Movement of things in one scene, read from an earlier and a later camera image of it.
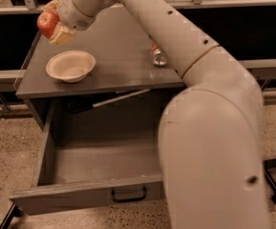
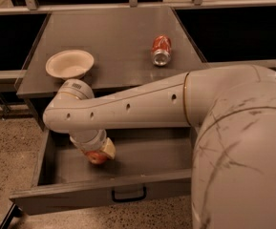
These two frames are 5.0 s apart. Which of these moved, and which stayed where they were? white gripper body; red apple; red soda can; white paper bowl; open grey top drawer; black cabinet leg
Moved: red apple; white gripper body
Stayed: open grey top drawer; white paper bowl; red soda can; black cabinet leg
